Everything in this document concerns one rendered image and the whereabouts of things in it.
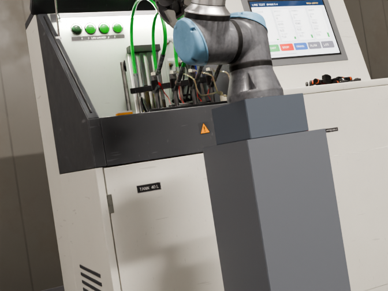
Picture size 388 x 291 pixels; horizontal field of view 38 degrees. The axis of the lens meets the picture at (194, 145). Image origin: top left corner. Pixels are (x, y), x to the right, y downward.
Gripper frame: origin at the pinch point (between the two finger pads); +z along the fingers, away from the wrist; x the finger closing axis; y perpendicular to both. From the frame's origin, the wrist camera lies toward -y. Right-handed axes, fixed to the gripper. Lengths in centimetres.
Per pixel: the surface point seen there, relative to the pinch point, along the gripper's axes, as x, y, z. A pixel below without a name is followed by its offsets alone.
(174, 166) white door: 23, 47, 12
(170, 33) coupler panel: -18, 82, -53
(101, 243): 58, 50, 18
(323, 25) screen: -77, 91, -16
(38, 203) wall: 85, 210, -85
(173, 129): 16.1, 43.5, 3.1
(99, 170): 44, 36, 3
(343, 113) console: -45, 75, 27
